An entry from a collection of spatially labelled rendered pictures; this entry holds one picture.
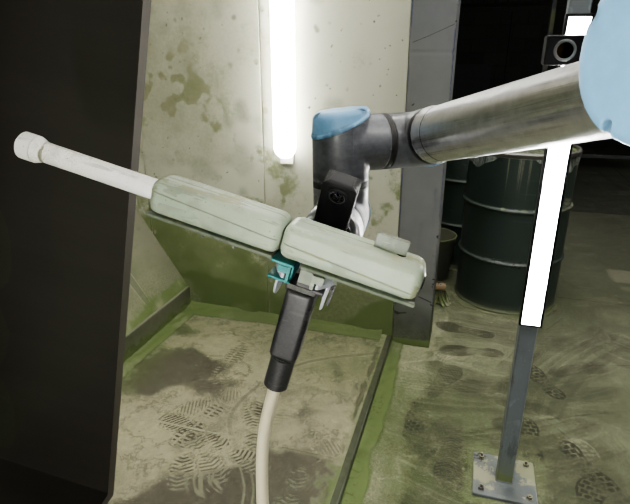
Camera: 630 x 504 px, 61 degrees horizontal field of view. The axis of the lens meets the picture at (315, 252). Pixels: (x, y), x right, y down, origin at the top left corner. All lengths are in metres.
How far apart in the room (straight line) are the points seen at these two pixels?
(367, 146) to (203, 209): 0.34
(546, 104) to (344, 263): 0.27
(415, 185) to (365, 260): 1.85
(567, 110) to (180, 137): 2.27
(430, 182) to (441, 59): 0.50
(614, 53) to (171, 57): 2.43
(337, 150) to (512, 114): 0.27
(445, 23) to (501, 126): 1.66
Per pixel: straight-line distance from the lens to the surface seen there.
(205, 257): 2.84
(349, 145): 0.82
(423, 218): 2.43
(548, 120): 0.64
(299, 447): 2.00
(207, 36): 2.61
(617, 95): 0.37
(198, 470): 1.96
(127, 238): 0.95
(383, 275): 0.55
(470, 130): 0.73
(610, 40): 0.38
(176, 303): 2.86
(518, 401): 1.83
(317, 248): 0.55
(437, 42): 2.33
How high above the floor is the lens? 1.35
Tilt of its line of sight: 21 degrees down
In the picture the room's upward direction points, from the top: straight up
